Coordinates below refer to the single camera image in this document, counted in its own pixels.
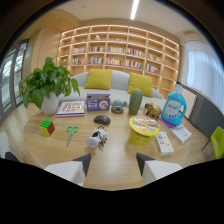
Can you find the colourful flat book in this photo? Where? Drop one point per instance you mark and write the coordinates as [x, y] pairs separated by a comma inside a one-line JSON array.
[[70, 108]]

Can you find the green potted plant white pot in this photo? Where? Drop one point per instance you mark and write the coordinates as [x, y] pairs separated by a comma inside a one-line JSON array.
[[46, 84]]

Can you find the golden elephant figurine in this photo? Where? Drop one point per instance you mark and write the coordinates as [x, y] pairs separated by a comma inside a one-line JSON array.
[[152, 110]]

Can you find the yellow cushion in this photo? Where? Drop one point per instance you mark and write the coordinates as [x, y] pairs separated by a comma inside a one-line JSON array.
[[98, 79], [140, 84]]

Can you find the white book purple cover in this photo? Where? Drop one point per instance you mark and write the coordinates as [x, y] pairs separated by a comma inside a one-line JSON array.
[[176, 130]]

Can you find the lime green chair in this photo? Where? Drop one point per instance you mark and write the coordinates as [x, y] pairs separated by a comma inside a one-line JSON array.
[[217, 142]]

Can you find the dark framed glass door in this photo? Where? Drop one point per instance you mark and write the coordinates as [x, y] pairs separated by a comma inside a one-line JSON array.
[[11, 77]]

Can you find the white window curtain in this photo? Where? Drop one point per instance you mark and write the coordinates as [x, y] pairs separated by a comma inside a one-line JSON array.
[[204, 74]]

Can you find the tall green cactus ornament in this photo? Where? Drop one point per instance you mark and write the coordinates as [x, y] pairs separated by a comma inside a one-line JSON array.
[[135, 101]]

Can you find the small white carton box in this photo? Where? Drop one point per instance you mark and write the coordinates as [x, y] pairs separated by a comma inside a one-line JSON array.
[[164, 143]]

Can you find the blue detergent bottle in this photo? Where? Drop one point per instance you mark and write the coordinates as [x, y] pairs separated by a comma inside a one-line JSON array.
[[174, 108]]

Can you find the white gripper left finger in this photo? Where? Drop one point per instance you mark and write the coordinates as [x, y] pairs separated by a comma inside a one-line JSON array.
[[68, 170]]

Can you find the ceiling strip light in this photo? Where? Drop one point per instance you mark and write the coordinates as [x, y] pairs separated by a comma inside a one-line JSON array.
[[134, 9]]

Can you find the black computer mouse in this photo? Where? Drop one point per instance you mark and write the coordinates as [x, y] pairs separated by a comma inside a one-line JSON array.
[[102, 119]]

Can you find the small teal cactus figurine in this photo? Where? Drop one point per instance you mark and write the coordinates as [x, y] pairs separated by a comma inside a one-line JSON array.
[[117, 105]]

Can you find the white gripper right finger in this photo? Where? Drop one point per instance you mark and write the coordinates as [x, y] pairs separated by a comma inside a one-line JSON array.
[[159, 170]]

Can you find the wooden wall bookshelf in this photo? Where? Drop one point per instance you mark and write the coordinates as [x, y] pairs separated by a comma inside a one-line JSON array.
[[120, 53]]

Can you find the yellow instant noodle cup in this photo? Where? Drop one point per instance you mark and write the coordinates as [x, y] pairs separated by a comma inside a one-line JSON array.
[[142, 130]]

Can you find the white radiator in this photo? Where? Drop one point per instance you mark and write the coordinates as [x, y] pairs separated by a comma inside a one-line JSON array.
[[189, 101]]

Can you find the purple pen box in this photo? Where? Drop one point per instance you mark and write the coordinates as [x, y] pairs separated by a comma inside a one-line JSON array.
[[98, 102]]

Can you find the grey sofa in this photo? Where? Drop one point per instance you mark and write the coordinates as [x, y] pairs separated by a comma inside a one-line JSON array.
[[113, 87]]

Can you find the colourful puzzle cube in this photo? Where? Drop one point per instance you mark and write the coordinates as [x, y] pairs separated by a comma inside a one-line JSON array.
[[47, 127]]

